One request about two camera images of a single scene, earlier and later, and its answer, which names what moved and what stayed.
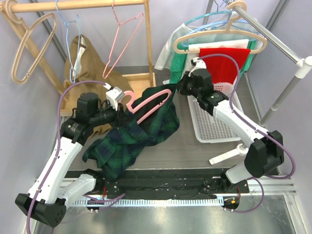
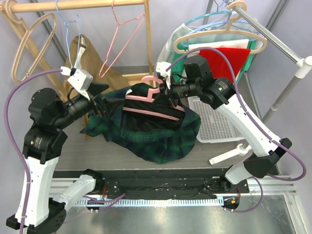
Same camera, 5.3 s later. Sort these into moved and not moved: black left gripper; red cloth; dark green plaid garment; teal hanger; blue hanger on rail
Moved: dark green plaid garment; black left gripper
Not moved: teal hanger; blue hanger on rail; red cloth
